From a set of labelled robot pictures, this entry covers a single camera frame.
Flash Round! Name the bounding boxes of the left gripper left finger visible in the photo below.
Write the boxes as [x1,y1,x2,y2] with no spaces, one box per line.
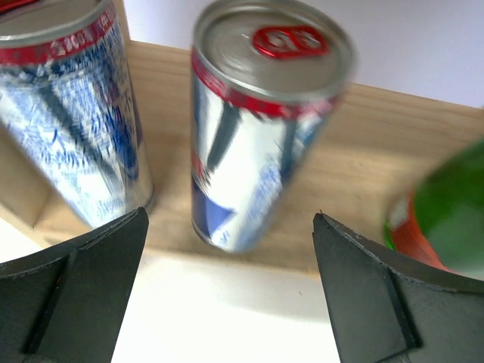
[1,208,149,362]

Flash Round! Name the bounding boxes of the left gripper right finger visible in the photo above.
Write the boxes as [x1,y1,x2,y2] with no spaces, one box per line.
[312,213,483,362]

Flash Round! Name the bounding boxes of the silver can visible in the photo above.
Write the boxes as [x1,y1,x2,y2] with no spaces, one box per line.
[191,1,355,253]
[1,1,154,228]

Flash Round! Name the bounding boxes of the wooden two-tier shelf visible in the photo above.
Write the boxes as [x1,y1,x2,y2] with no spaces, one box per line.
[0,0,484,279]

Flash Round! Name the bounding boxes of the green glass bottle left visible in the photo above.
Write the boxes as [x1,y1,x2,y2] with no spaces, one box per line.
[384,140,483,280]

